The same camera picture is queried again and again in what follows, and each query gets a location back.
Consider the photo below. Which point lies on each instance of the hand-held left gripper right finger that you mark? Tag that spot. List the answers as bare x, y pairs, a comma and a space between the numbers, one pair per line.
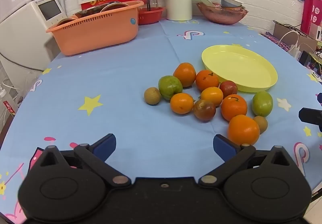
222, 147

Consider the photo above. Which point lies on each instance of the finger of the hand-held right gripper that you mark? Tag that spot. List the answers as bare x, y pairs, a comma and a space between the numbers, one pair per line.
310, 116
319, 99

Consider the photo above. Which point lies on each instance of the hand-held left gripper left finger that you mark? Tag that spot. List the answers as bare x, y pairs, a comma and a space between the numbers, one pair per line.
107, 144

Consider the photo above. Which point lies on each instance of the large orange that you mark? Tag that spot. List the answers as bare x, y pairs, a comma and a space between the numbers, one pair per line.
243, 129

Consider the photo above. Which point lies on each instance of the tangerine with long stem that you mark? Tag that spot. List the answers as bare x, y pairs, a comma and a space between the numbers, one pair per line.
234, 107

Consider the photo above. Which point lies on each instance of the red green plum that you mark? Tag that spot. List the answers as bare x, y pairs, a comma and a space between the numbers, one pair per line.
204, 109

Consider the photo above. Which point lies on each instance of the brown kiwi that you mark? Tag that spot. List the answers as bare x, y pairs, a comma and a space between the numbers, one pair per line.
261, 124
152, 95

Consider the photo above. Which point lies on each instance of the small yellowish orange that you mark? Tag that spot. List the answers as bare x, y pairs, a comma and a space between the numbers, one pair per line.
212, 96

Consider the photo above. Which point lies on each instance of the tangerine with short stem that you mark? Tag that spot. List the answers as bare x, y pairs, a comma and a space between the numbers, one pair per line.
207, 80

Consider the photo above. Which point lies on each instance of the green guava with red blush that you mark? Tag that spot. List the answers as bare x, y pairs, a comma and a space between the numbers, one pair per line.
170, 87

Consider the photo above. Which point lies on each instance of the yellow plastic plate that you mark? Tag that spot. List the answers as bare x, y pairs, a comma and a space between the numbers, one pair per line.
239, 68

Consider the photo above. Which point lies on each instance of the dark orange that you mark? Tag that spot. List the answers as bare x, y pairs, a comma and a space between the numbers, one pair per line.
185, 74

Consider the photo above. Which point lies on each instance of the black electronic device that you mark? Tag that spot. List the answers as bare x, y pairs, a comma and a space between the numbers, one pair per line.
308, 59

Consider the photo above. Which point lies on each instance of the white charger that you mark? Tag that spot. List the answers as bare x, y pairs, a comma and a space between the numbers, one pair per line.
295, 51

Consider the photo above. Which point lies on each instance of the purple patterned cloth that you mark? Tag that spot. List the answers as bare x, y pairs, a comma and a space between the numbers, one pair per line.
273, 39

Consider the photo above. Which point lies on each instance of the cardboard box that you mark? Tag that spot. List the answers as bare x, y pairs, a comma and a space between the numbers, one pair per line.
281, 31

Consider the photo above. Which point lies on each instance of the red gift bag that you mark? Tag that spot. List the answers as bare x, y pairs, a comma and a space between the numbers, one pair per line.
310, 10

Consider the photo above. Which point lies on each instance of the bottle with red label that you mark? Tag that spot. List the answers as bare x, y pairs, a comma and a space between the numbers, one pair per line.
8, 104

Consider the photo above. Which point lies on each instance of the orange plastic basket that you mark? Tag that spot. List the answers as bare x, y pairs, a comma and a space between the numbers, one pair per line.
100, 33

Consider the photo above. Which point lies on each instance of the patterned bowl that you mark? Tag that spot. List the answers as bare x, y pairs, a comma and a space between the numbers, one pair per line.
234, 8

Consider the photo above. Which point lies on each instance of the small steel bowl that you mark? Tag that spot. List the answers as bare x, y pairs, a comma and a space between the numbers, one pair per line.
66, 21

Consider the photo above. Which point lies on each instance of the blue white bowl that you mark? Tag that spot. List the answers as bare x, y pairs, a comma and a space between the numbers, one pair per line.
230, 0

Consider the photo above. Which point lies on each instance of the dark steel pot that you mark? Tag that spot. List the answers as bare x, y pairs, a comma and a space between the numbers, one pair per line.
86, 12

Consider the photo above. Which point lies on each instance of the red plastic basket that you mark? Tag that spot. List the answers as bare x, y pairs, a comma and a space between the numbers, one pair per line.
149, 16

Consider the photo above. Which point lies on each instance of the white countertop appliance with screen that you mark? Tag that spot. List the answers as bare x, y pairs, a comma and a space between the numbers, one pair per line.
22, 33

